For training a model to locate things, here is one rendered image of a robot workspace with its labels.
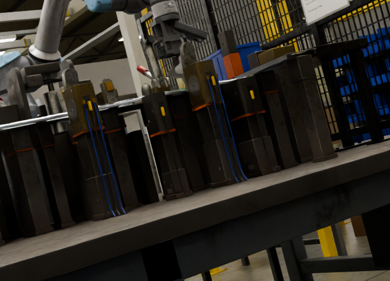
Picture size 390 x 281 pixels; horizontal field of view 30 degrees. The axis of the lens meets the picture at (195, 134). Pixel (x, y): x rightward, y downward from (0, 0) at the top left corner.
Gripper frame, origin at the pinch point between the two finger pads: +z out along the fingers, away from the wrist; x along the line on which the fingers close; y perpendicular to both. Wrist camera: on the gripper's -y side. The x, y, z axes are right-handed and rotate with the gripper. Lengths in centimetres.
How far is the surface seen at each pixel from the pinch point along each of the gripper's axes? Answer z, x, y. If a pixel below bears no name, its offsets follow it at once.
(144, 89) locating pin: -0.7, -4.0, 13.8
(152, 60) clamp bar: -11.5, -20.1, 0.1
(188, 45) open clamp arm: -8.2, 13.4, 5.3
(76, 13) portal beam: -220, -752, -290
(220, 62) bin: -8.3, -33.3, -33.8
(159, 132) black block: 13.8, 15.2, 22.2
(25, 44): -223, -907, -258
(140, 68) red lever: -11.1, -29.0, 0.6
